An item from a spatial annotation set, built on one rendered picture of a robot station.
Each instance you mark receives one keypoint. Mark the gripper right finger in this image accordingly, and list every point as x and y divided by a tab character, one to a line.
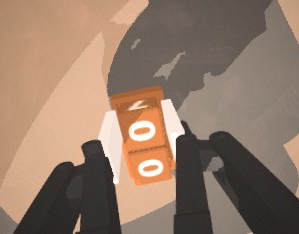
264	202

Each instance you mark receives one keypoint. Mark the orange cube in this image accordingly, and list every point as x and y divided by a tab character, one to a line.
150	165
141	125

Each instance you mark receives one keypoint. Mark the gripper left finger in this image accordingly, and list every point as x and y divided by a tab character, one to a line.
56	211

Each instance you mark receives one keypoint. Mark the orange rectangular tray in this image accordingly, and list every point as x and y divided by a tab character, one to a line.
155	91

